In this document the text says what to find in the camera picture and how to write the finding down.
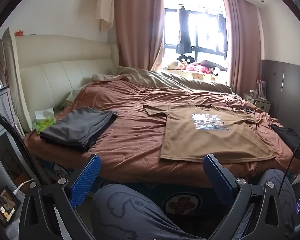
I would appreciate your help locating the black garment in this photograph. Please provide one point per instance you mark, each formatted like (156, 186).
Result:
(287, 135)

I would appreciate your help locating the pile of pink plush toys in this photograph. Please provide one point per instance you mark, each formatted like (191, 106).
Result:
(197, 67)

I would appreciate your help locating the white rack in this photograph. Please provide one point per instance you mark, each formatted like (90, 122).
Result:
(261, 88)

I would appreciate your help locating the green tissue pack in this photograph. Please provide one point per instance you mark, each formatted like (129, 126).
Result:
(43, 125)

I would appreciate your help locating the white bedside table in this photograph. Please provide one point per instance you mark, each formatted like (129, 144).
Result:
(261, 105)

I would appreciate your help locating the person's grey patterned trousers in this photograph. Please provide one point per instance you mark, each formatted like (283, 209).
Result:
(140, 212)

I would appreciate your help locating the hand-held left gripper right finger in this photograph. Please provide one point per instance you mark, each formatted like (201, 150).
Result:
(218, 177)

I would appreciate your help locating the black tablet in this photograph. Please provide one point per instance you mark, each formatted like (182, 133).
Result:
(5, 205)

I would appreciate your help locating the cream padded headboard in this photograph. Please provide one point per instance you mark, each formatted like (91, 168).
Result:
(52, 80)

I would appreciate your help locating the pink curtain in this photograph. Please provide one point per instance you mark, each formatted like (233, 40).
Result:
(242, 55)
(140, 30)

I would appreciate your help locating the brown printed t-shirt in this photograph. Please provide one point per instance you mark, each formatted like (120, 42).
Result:
(202, 142)

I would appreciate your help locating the rust brown blanket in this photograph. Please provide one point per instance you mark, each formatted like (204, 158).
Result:
(130, 142)

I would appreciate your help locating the small orange object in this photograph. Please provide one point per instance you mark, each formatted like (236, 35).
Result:
(18, 33)

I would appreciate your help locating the blue cartoon rug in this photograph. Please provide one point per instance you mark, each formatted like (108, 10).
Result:
(182, 206)

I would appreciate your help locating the cream hanging cloth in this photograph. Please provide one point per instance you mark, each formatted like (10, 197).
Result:
(105, 10)

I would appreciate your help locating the black plush toy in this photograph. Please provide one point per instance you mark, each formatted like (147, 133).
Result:
(185, 58)

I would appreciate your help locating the window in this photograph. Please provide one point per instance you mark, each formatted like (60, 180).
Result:
(205, 25)

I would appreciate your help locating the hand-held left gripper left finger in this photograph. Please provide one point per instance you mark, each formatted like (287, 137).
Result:
(86, 177)

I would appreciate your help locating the folded grey clothes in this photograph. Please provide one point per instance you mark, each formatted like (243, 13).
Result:
(77, 127)

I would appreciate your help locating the grey side cabinet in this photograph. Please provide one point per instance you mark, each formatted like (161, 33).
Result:
(0, 105)

